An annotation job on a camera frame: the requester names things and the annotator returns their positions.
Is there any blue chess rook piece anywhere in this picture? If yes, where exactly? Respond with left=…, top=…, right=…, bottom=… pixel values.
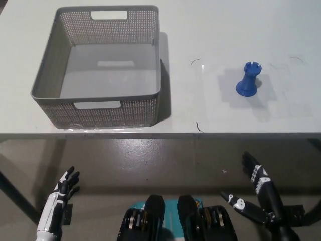
left=235, top=61, right=263, bottom=97

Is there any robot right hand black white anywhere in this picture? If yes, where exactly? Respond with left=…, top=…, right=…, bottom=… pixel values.
left=220, top=151, right=284, bottom=225

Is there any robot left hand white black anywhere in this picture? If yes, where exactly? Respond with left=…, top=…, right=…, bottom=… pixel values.
left=36, top=165, right=81, bottom=234

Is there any grey perforated plastic basket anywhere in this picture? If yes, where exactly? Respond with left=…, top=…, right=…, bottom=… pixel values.
left=30, top=5, right=162, bottom=130

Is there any black metal table leg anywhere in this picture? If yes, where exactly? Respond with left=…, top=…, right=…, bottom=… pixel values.
left=0, top=169, right=73, bottom=225

